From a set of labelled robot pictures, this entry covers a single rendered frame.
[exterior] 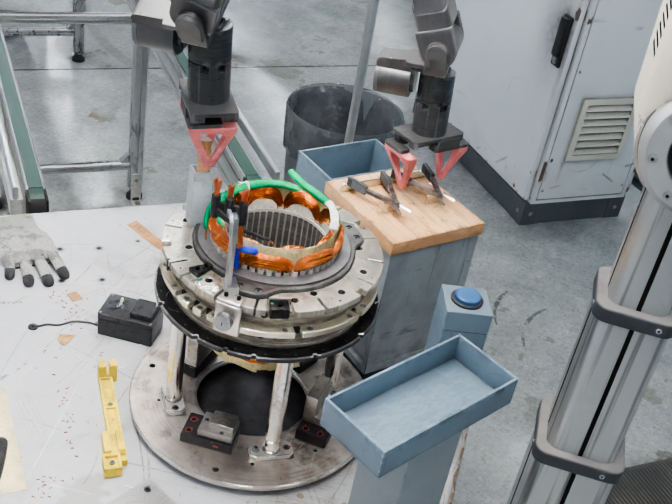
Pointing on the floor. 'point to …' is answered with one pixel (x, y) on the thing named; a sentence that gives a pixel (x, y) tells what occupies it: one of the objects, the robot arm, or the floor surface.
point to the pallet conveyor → (20, 193)
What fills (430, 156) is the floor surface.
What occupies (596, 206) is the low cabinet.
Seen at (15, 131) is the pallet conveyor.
